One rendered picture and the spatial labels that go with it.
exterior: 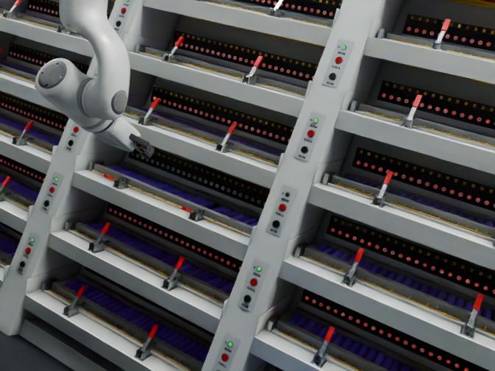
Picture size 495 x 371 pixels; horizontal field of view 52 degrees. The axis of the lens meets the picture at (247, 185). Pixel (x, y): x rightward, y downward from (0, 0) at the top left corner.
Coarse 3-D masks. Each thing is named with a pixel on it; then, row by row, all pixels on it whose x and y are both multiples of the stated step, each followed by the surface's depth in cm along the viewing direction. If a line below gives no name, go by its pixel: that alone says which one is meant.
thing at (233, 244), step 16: (80, 160) 152; (96, 160) 158; (112, 160) 164; (128, 160) 166; (80, 176) 150; (96, 176) 152; (176, 176) 157; (96, 192) 148; (112, 192) 145; (128, 192) 144; (208, 192) 153; (128, 208) 143; (144, 208) 140; (160, 208) 138; (176, 208) 140; (256, 208) 146; (160, 224) 138; (176, 224) 136; (192, 224) 133; (208, 224) 134; (208, 240) 132; (224, 240) 129; (240, 240) 129; (240, 256) 128
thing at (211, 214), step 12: (96, 168) 154; (108, 168) 154; (132, 180) 148; (156, 192) 145; (168, 192) 145; (180, 204) 141; (192, 204) 140; (216, 216) 136; (228, 216) 136; (240, 228) 133; (252, 228) 132
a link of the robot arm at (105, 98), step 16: (64, 0) 96; (80, 0) 95; (96, 0) 96; (64, 16) 96; (80, 16) 95; (96, 16) 97; (80, 32) 96; (96, 32) 94; (112, 32) 98; (96, 48) 94; (112, 48) 95; (112, 64) 94; (128, 64) 98; (96, 80) 95; (112, 80) 95; (128, 80) 99; (96, 96) 95; (112, 96) 96; (96, 112) 97; (112, 112) 97
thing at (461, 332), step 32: (352, 224) 133; (288, 256) 124; (320, 256) 126; (352, 256) 131; (384, 256) 130; (416, 256) 127; (320, 288) 119; (352, 288) 116; (384, 288) 119; (416, 288) 120; (448, 288) 123; (480, 288) 121; (384, 320) 112; (416, 320) 109; (448, 320) 111; (480, 320) 110; (480, 352) 104
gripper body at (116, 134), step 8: (112, 120) 108; (120, 120) 110; (112, 128) 108; (120, 128) 110; (128, 128) 112; (96, 136) 118; (104, 136) 112; (112, 136) 110; (120, 136) 111; (128, 136) 113; (112, 144) 117; (120, 144) 113; (128, 144) 114
